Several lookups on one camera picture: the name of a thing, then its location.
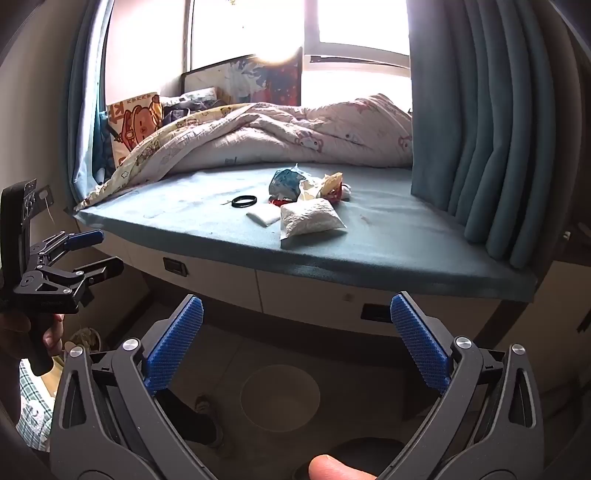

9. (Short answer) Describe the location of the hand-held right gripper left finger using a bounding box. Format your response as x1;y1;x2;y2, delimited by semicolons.
48;294;218;480

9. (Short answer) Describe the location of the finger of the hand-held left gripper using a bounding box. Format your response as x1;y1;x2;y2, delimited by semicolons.
30;229;106;267
45;257;125;306

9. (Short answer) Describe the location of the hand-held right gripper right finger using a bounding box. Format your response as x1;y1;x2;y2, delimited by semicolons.
376;291;546;480

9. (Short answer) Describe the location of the white foam block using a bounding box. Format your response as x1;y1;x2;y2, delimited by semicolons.
246;208;283;228

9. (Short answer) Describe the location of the white tissue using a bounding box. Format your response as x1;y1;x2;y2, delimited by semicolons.
298;176;329;202

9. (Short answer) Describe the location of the person's left forearm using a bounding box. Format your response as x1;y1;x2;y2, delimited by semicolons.
0;356;23;430

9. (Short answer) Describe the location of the person's left hand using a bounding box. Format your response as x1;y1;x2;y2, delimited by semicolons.
0;311;65;360

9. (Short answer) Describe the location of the person's right hand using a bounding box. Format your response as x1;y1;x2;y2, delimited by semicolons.
308;454;380;480

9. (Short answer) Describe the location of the small round waste bin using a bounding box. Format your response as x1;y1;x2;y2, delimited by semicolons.
64;327;110;366

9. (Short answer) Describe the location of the blue bed sheet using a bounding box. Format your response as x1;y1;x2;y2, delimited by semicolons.
74;164;539;303

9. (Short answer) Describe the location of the round translucent plastic lid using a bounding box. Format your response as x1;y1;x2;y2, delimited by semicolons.
239;364;322;433

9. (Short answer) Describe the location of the yellow cartoon blanket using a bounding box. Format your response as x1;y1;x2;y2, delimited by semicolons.
75;104;254;212

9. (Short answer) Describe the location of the narrow blue curtain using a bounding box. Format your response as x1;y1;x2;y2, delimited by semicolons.
66;0;117;205

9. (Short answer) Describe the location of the cartoon print pillow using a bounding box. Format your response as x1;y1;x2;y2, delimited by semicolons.
107;91;164;167

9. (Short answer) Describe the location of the white bed base with drawers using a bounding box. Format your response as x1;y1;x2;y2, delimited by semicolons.
76;222;509;370

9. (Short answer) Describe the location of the plaid clothing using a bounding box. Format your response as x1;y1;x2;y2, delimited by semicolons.
17;359;58;452

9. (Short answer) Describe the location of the white foam wrap sheet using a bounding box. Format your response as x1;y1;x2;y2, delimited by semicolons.
279;198;347;241

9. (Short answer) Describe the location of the blue white patterned cloth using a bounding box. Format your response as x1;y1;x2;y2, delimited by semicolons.
161;89;219;121

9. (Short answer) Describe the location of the beige snack wrapper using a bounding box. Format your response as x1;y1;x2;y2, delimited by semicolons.
321;171;345;197

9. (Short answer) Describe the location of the blue face mask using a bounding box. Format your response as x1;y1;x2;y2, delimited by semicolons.
269;167;306;200

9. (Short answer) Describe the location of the pink cartoon quilt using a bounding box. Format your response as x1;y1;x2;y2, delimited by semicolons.
171;93;414;175

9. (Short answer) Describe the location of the printed poster board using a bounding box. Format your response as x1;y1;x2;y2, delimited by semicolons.
181;46;304;110

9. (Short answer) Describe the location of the window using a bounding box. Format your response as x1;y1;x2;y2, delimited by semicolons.
105;0;413;114

